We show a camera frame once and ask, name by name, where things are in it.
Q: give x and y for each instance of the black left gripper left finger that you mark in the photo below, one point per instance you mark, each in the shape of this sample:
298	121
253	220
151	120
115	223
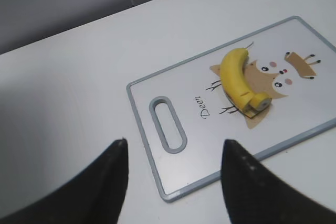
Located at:
96	195

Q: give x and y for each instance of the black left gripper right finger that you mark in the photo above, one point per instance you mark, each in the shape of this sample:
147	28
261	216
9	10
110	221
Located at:
253	194

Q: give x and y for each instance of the yellow banana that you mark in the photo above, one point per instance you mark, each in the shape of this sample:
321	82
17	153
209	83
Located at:
232	78

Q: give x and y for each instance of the white grey-rimmed cutting board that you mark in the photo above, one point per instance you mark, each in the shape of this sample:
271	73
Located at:
184	116

